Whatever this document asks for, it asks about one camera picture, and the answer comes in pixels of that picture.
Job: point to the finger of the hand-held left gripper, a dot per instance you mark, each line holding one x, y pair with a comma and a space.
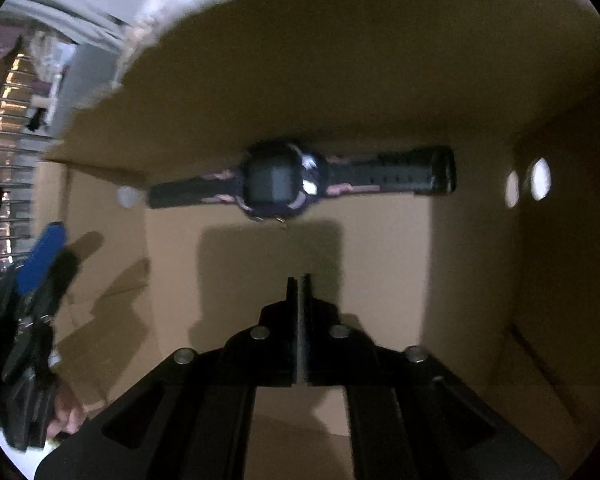
42, 260

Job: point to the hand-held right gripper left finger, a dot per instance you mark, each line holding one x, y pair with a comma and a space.
292, 340

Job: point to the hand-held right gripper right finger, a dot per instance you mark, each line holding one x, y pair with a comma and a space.
306, 340

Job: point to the dark purple wristwatch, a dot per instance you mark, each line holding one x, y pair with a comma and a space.
272, 180

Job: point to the brown cardboard box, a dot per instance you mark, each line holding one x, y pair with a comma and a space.
380, 85

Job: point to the person's left hand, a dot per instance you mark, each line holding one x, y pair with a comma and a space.
69, 415

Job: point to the metal roller shutter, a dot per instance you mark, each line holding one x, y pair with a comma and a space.
10, 160

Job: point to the small black object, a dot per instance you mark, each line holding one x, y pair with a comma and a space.
36, 120

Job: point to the white plastic bags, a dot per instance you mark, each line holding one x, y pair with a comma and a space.
50, 60

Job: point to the white curtain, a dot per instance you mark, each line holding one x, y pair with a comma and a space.
70, 15

